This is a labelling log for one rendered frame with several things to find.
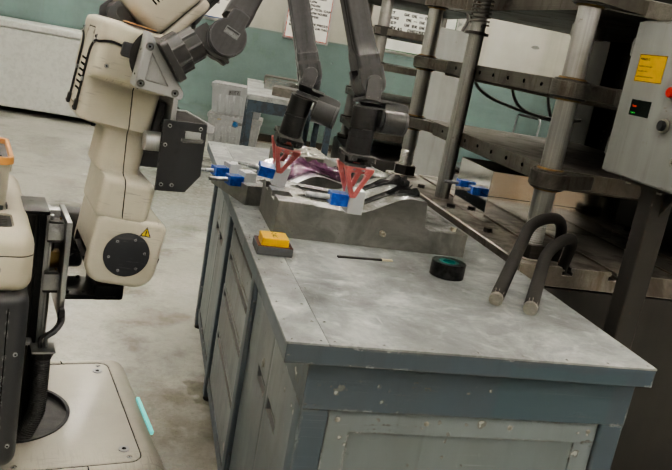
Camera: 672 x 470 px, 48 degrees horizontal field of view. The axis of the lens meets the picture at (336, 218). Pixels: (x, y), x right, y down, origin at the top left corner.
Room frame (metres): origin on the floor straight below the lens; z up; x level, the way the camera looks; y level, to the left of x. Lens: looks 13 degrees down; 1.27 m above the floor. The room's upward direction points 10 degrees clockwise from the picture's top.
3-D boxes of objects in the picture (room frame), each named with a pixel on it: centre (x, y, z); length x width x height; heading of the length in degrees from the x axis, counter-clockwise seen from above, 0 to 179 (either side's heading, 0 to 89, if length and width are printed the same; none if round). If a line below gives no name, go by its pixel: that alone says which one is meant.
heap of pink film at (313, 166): (2.25, 0.11, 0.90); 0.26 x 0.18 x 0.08; 123
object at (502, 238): (2.74, -0.75, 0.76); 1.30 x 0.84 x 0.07; 15
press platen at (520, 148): (2.73, -0.76, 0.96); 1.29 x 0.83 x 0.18; 15
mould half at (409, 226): (1.93, -0.06, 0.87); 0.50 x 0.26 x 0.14; 105
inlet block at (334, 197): (1.67, 0.01, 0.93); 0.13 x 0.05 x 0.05; 105
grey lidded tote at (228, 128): (8.40, 1.31, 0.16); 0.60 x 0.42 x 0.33; 95
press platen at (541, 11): (2.72, -0.76, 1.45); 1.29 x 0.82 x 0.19; 15
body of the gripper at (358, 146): (1.68, -0.02, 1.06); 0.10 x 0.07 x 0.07; 15
